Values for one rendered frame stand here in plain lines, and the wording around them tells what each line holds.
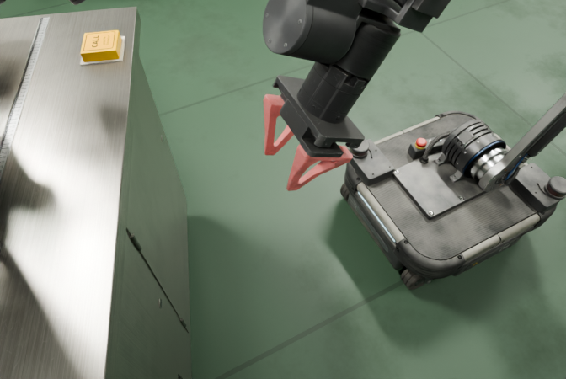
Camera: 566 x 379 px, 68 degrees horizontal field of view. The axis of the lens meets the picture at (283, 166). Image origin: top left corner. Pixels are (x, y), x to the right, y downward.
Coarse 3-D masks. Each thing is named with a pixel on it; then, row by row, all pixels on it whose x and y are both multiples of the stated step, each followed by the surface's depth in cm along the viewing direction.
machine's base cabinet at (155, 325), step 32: (160, 128) 123; (160, 160) 116; (160, 192) 110; (128, 224) 77; (160, 224) 105; (128, 256) 74; (160, 256) 100; (128, 288) 72; (160, 288) 97; (128, 320) 70; (160, 320) 92; (128, 352) 67; (160, 352) 88
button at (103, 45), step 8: (96, 32) 87; (104, 32) 87; (112, 32) 87; (88, 40) 85; (96, 40) 85; (104, 40) 85; (112, 40) 85; (120, 40) 88; (88, 48) 84; (96, 48) 84; (104, 48) 84; (112, 48) 84; (88, 56) 84; (96, 56) 84; (104, 56) 84; (112, 56) 85
